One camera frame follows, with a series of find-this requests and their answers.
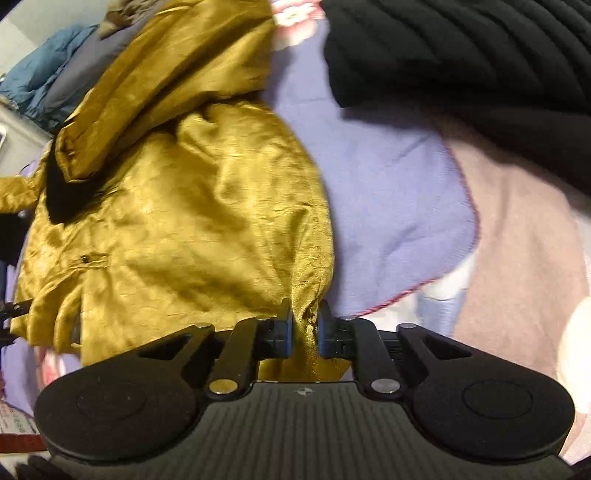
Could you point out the golden yellow jacket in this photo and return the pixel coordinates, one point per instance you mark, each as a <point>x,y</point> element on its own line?
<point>184,221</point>

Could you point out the red white packet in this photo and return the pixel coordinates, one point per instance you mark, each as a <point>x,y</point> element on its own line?
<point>16,424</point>

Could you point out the pink beige blanket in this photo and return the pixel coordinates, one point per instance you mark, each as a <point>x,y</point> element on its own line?
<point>521,258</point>

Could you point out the black ribbed garment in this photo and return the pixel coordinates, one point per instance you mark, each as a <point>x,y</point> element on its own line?
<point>461,64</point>

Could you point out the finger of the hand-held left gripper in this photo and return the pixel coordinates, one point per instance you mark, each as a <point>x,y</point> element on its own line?
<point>16,308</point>

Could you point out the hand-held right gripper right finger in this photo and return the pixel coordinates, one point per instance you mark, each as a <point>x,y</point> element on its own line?
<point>323,332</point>

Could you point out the grey blanket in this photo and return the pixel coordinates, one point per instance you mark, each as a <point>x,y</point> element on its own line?
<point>83,69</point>

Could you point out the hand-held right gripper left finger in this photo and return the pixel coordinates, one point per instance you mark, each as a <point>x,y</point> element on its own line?
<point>285,332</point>

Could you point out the blue and grey bed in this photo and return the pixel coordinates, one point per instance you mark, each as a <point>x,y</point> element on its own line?
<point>37,74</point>

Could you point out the purple floral bedsheet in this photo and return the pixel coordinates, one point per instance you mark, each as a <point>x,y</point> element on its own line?
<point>392,194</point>

